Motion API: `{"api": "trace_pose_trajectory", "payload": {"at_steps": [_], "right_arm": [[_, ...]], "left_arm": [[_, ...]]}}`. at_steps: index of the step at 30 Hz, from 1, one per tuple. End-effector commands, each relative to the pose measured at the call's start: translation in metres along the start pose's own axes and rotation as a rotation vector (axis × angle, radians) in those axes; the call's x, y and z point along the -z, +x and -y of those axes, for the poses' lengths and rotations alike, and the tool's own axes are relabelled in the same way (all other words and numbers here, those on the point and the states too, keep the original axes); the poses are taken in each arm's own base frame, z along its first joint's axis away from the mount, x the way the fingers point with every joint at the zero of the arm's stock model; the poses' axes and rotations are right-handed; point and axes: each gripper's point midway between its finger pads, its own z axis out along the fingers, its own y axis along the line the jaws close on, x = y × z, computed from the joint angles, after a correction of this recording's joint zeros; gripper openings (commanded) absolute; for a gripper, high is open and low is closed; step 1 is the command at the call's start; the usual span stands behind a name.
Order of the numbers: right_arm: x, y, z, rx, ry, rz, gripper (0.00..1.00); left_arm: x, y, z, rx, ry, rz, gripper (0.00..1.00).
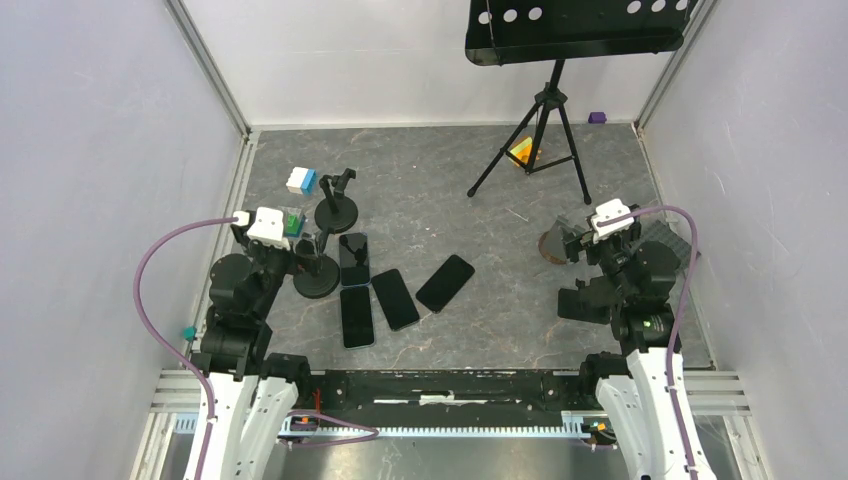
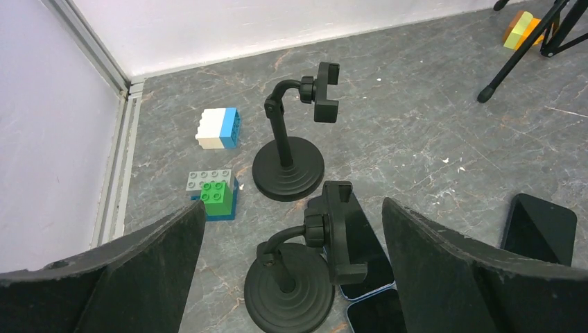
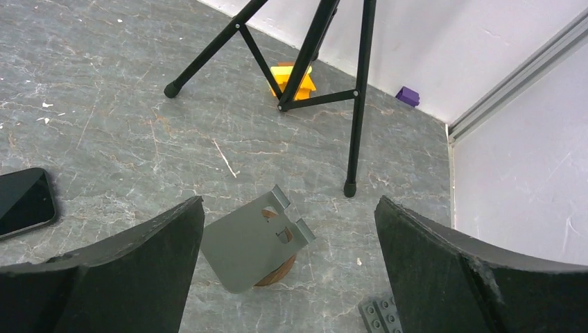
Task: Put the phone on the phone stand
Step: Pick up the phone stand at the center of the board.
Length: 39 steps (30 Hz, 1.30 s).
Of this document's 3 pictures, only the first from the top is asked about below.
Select black square-base phone holder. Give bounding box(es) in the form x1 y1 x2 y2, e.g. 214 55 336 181
557 277 623 325

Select black music stand tripod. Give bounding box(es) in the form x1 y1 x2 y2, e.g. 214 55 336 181
465 0 696 204

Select purple block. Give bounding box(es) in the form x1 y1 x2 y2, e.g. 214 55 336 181
588 111 608 124

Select far black phone stand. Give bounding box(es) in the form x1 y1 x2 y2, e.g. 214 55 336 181
314 168 359 234

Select green white blue blocks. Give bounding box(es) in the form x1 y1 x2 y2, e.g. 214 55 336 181
281 207 306 238

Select blue-edged black smartphone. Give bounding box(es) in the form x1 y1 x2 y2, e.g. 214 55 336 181
338 233 371 288

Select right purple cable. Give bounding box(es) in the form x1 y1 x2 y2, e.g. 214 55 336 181
596 204 701 480

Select black round-base phone stand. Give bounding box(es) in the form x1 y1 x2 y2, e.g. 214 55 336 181
293 227 340 299

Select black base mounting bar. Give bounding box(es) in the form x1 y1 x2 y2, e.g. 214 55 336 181
294 369 603 428

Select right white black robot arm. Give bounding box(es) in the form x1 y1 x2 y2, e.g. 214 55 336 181
557 223 716 479

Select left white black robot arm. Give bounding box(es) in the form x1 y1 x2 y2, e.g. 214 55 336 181
185 240 314 479

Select teal clip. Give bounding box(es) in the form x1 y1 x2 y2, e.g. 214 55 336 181
182 326 197 343

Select orange yellow block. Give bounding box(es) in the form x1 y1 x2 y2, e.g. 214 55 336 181
507 136 534 168

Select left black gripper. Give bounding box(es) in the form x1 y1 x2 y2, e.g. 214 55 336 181
232 223 322 317

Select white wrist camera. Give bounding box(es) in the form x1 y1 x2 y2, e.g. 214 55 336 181
588 198 635 244
231 207 291 250

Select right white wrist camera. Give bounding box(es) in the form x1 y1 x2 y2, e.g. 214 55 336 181
588 198 635 244

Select white and blue blocks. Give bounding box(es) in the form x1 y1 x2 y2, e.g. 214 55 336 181
286 167 317 196

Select grey studded baseplate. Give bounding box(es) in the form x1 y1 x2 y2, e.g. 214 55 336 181
635 220 692 273

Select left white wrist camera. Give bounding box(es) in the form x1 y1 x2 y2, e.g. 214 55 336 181
231 207 291 250

